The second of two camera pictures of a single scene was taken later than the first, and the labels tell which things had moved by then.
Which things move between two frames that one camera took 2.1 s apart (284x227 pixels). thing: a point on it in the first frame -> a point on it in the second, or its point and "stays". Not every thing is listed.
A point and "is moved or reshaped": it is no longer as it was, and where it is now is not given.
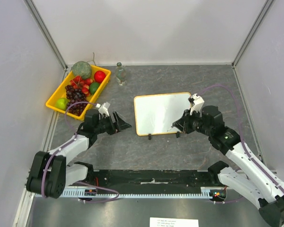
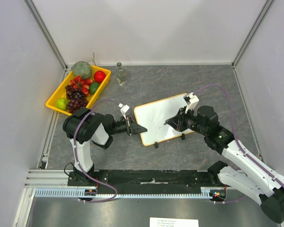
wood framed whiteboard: (155, 114) is moved or reshaped
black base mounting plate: (155, 178) stays
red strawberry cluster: (78, 82) stays
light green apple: (62, 103) stays
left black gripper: (121, 125) -> (132, 127)
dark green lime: (93, 87) stays
